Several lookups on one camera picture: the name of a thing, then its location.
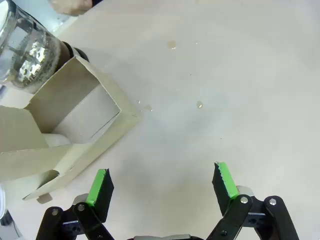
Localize cardboard box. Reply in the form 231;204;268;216
0;55;144;203

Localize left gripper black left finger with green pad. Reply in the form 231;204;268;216
35;168;116;240

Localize glass french press pitcher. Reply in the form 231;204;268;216
0;0;90;95

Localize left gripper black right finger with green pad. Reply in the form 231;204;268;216
206;161;300;240

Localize person's bare hand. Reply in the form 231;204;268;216
49;0;94;17

